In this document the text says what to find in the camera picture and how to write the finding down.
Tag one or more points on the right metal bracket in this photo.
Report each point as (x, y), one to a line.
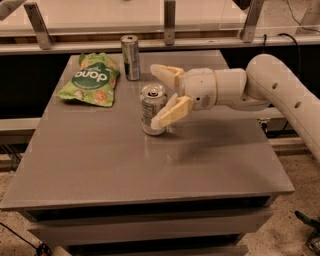
(251, 20)

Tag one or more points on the green tool on floor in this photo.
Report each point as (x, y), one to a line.
(313, 241)

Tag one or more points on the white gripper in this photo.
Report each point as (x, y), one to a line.
(199, 87)

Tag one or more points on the grey drawer cabinet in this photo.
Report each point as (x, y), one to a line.
(92, 182)

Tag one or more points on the tall slim silver can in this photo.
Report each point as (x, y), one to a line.
(130, 51)

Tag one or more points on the left metal bracket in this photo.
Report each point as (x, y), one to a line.
(39, 25)

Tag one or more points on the middle metal bracket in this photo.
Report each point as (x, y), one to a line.
(169, 22)

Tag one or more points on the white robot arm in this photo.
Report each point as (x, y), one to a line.
(265, 81)

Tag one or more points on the white 7up soda can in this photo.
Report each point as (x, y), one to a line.
(153, 99)

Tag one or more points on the metal bracket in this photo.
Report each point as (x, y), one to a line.
(39, 25)
(169, 22)
(251, 20)

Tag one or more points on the green snack chip bag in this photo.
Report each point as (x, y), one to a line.
(94, 83)

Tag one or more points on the metal rail shelf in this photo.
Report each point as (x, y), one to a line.
(158, 40)

